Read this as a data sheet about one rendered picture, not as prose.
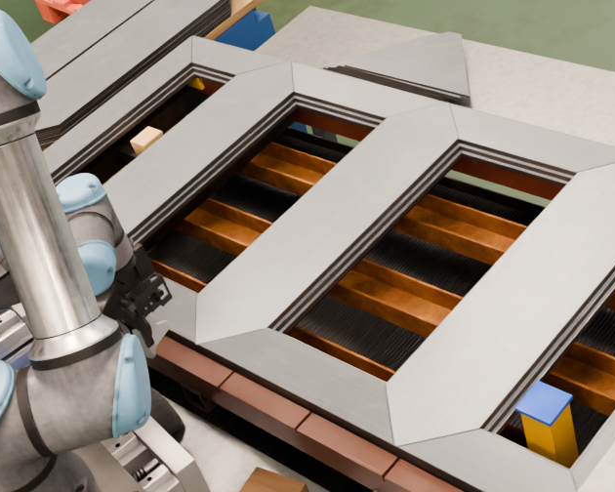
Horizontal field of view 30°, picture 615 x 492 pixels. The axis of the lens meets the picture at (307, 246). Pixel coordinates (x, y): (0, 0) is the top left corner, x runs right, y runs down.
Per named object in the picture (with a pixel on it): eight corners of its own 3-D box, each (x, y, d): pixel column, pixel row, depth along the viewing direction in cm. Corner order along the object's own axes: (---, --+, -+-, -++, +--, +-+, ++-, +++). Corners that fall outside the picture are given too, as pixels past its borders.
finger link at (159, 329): (184, 345, 193) (165, 307, 188) (158, 368, 191) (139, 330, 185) (171, 338, 195) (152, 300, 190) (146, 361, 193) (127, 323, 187)
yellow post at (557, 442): (555, 470, 181) (539, 389, 169) (583, 483, 178) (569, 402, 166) (538, 492, 179) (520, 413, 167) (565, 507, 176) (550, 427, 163)
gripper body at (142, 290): (175, 301, 188) (149, 247, 180) (138, 336, 184) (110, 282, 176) (144, 286, 193) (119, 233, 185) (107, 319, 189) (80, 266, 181)
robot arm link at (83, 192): (48, 211, 167) (49, 178, 174) (76, 266, 174) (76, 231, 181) (100, 194, 167) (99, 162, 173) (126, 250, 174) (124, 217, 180)
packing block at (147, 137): (153, 139, 265) (147, 125, 262) (168, 144, 262) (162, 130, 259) (135, 154, 262) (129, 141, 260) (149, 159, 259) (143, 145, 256)
